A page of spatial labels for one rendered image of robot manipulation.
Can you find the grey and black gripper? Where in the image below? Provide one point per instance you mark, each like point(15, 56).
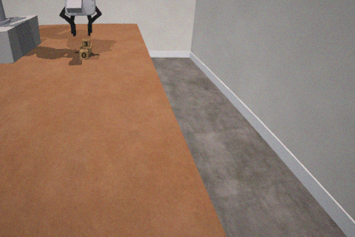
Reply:
point(89, 8)

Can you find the tan number cube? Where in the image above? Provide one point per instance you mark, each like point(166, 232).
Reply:
point(85, 42)
point(84, 53)

